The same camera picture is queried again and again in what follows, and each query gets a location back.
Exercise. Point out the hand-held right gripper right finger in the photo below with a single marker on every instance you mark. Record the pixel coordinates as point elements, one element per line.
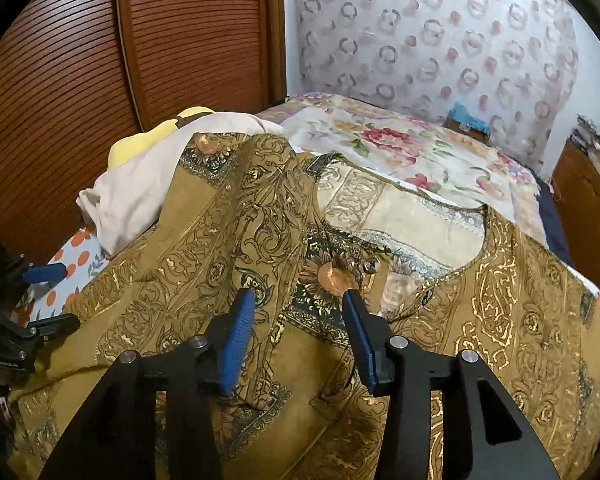
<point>361,340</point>

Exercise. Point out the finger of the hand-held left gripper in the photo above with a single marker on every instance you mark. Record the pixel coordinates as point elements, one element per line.
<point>55,324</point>
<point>45,273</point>

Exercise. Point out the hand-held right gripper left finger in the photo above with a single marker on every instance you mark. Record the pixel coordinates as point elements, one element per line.
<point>237,340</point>

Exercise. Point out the brown patterned blanket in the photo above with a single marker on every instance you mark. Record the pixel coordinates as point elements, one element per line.
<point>180,260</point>

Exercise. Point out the orange dotted white sheet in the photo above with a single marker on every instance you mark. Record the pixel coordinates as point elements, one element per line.
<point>80,255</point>

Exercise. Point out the pale pink pillow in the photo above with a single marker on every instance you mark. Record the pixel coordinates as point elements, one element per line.
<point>140,185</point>

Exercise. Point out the yellow plush toy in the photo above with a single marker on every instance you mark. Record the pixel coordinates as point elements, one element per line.
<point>130,147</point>

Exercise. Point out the floral bedspread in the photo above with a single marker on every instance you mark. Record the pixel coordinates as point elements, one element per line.
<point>405,145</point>

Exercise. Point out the wooden louvered wardrobe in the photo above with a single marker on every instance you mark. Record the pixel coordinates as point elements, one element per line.
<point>80,60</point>

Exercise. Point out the navy blue bed sheet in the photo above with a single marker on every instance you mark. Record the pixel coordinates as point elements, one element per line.
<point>555,220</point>

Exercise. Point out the box with blue top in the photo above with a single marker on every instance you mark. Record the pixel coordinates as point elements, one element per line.
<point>467,117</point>

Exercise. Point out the wooden dresser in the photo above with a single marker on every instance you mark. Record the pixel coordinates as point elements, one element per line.
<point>590,210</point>

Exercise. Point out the pile of small dresser items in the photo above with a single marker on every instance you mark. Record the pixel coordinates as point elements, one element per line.
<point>597,132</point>

